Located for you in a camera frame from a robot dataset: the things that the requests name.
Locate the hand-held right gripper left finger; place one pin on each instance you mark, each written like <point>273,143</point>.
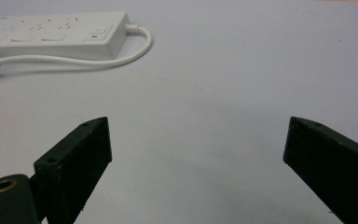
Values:
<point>74,168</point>

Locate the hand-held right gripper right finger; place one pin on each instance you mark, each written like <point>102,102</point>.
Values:
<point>332,165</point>

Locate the white power strip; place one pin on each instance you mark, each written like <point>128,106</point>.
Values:
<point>52,37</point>

